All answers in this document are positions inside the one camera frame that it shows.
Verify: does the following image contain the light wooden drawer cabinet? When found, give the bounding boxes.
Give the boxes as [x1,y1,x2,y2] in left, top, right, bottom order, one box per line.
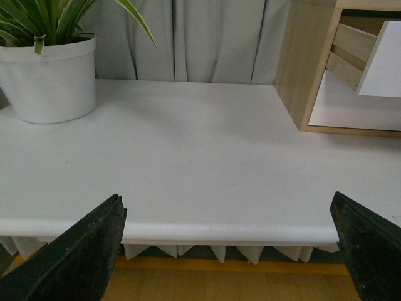
[274,1,400,137]

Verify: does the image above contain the white plastic plant pot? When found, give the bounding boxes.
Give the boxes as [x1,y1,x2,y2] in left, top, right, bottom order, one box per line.
[1,38,96,124]

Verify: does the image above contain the grey curtain backdrop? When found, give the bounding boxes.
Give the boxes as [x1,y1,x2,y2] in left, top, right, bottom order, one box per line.
[82,1,290,85]

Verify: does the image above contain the white drawer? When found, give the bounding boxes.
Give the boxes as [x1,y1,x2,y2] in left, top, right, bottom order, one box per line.
[325,21,400,98]
[309,70,400,131]

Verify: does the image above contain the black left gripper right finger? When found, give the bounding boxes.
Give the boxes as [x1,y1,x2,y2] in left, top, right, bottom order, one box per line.
[330,191,400,300]

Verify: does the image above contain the white pleated table skirt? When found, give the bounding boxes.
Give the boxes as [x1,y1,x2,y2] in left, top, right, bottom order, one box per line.
[0,235,340,265]

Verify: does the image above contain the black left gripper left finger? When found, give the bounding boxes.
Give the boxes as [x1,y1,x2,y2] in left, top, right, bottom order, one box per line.
[1,194,127,300]

